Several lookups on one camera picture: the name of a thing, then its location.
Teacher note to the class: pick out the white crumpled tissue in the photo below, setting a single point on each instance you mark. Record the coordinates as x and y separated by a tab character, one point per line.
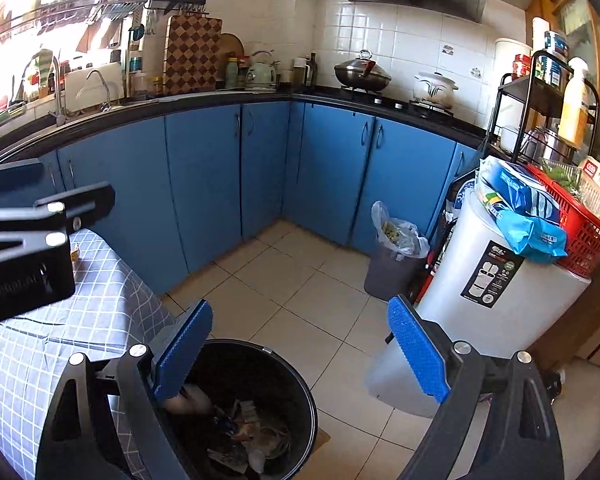
257	459

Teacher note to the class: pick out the clear plastic container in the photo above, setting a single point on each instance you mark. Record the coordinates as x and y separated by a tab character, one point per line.
560	175

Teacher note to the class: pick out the round wooden board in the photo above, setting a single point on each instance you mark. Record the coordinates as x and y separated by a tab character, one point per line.
232	45

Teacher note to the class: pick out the white ceramic pot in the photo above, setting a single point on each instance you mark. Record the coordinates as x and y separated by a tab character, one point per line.
432	90

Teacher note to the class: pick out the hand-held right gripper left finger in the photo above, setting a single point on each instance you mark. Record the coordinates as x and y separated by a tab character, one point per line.
185	345

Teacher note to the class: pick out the black round trash bin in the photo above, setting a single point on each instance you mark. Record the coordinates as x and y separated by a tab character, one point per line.
260	360

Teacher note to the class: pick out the blue kitchen cabinets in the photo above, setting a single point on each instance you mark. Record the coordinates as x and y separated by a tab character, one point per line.
205	170

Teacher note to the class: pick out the stacked blue tin cans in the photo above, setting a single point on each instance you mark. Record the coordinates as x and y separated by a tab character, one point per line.
552	65

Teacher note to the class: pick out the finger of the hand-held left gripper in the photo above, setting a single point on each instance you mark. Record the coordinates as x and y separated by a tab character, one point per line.
90	199
10	182

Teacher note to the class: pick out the pale green kettle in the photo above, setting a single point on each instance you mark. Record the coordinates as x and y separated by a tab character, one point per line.
260	75

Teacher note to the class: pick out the teal jar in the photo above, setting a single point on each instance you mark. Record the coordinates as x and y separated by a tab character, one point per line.
136	67

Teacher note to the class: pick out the checkered wooden cutting board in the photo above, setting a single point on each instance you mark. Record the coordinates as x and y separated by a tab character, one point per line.
192	55

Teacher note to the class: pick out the clear plastic bin liner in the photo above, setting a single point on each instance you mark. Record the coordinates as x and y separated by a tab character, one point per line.
410	245

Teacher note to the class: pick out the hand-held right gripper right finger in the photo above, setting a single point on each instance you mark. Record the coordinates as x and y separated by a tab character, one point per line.
420	355

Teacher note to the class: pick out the chrome faucet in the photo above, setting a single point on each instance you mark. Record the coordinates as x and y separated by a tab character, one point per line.
56	87

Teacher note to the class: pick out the steel wok with lid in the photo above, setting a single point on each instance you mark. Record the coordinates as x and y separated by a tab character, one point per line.
362	77

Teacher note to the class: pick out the blue checkered tablecloth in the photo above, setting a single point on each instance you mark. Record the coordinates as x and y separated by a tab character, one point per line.
30	350

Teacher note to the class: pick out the blue white printed packet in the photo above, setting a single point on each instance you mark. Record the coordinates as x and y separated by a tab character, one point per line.
515	185

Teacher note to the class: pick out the black metal rack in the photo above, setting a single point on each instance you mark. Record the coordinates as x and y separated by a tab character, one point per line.
530	99

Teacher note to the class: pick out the grey trash bin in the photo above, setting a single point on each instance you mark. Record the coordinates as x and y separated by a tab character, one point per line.
385	280

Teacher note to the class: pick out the black gas stove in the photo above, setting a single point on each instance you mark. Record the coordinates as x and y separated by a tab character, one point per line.
395	102

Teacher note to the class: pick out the light blue wipes packet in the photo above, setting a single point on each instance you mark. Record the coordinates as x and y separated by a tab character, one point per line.
535	237

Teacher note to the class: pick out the dark glass bottle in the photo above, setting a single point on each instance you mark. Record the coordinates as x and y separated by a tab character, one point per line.
311	72

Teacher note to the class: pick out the white dish tub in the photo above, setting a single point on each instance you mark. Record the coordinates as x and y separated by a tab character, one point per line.
80	90

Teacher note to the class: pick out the red tin can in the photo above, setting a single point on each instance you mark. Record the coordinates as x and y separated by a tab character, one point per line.
521	67

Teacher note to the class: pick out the black kitchen countertop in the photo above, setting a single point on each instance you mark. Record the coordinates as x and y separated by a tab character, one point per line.
130	110

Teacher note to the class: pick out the steel pot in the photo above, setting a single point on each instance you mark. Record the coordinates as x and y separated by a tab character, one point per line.
547	147

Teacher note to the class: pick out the white canister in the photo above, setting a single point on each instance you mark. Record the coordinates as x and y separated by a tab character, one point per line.
512	47

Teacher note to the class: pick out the red plastic basket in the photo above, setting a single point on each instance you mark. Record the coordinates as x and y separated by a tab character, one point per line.
585	245

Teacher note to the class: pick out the red black folded cart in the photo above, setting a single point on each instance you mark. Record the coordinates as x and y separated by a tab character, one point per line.
437	260

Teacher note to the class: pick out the yellow spray bottle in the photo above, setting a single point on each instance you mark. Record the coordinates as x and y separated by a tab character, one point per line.
575	110

